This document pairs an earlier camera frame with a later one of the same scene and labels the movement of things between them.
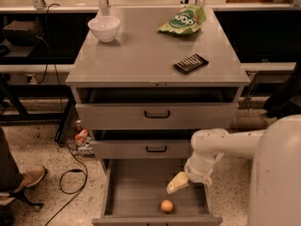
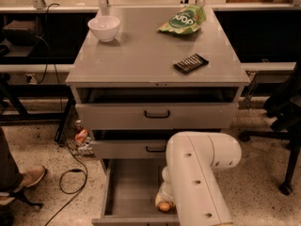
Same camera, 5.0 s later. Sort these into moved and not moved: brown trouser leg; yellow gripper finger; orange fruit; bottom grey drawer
Moved: yellow gripper finger
Not moved: orange fruit; bottom grey drawer; brown trouser leg
